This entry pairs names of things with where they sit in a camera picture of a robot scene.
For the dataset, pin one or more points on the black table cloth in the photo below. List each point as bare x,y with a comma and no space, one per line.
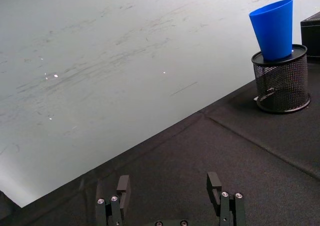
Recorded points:
200,166

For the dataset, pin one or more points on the black mesh pen holder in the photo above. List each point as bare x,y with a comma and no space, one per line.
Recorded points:
282,83

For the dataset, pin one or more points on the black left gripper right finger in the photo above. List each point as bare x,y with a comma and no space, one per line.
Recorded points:
226,206

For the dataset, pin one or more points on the pale wall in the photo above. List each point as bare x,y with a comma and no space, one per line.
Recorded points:
100,60

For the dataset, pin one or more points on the blue plastic cup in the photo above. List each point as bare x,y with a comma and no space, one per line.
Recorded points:
273,33

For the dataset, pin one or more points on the black box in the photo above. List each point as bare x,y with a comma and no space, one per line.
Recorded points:
310,34

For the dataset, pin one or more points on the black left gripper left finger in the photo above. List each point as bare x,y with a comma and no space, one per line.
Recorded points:
123,193

